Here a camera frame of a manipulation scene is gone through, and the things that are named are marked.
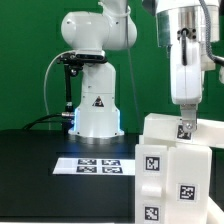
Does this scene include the white cabinet box body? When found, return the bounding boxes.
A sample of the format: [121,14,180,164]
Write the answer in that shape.
[134,134,224,224]

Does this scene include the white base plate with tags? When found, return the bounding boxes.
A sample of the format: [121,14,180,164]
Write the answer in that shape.
[53,158,135,176]

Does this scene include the white bar at right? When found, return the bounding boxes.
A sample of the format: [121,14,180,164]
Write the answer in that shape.
[206,198,224,224]

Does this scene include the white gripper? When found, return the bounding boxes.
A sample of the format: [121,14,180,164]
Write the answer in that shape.
[170,29,202,132]

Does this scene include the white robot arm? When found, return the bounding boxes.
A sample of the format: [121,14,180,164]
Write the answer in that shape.
[61,0,224,141]

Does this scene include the grey camera cable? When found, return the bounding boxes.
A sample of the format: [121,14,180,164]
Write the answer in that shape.
[43,49,76,132]

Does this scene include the black cables at base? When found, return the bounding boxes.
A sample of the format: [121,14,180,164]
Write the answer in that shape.
[21,111,76,131]

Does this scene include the white cabinet block part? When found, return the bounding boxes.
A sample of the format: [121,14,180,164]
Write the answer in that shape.
[139,113,224,149]

